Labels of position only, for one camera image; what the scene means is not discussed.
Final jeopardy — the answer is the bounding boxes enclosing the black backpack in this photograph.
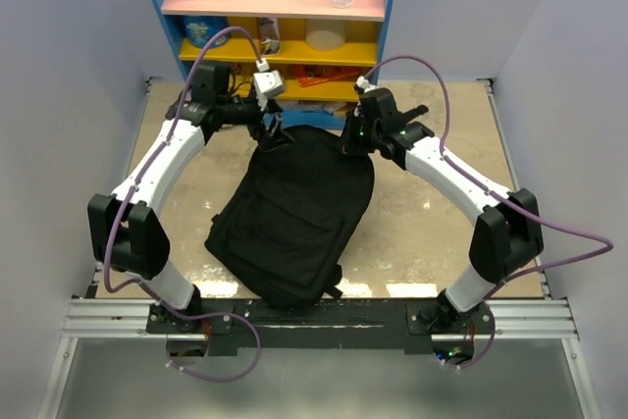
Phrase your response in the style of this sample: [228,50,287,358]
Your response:
[204,125,375,308]

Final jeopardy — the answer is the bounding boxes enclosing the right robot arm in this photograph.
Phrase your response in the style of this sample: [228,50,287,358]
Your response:
[341,85,544,334]

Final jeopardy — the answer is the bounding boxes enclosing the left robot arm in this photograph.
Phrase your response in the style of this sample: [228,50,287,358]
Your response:
[87,60,286,333]

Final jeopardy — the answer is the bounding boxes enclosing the yellow soap pack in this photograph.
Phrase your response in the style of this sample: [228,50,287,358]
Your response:
[334,102,357,119]

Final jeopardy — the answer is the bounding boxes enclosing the white wrapped packs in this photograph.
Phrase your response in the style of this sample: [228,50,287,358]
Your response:
[277,100,347,114]

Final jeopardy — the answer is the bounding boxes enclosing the orange snack box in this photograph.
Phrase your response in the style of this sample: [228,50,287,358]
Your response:
[291,65,363,87]

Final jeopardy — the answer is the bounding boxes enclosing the small carton box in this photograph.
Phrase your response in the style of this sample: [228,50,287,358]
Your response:
[257,17,281,56]

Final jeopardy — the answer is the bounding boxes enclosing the white round container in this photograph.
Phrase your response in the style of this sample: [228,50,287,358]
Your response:
[305,19,347,51]

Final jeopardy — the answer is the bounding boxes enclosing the blue shelf unit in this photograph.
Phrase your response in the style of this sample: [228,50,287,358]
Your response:
[151,0,393,130]

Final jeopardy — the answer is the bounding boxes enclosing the blue round can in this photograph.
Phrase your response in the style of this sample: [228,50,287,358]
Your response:
[183,16,229,49]

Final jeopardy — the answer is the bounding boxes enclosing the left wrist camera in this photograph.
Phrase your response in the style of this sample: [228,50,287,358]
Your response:
[252,58,286,111]

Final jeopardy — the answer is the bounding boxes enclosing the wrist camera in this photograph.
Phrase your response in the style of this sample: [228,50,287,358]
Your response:
[252,58,286,111]
[353,76,378,97]

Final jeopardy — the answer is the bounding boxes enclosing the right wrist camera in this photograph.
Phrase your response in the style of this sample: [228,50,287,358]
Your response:
[353,76,378,97]

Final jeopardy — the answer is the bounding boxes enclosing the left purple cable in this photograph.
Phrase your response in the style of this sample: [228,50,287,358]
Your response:
[104,26,269,384]

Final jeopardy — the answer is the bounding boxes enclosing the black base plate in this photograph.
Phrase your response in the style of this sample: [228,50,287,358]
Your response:
[146,298,495,358]

